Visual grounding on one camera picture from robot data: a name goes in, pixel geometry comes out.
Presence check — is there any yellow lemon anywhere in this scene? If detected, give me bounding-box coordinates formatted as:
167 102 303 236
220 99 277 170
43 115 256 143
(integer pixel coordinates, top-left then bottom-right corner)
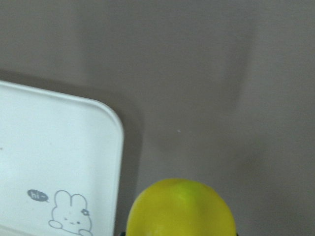
126 178 237 236

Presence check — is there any white rabbit tray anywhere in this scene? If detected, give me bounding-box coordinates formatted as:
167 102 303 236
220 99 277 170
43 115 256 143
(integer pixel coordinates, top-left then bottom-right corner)
0 81 124 236

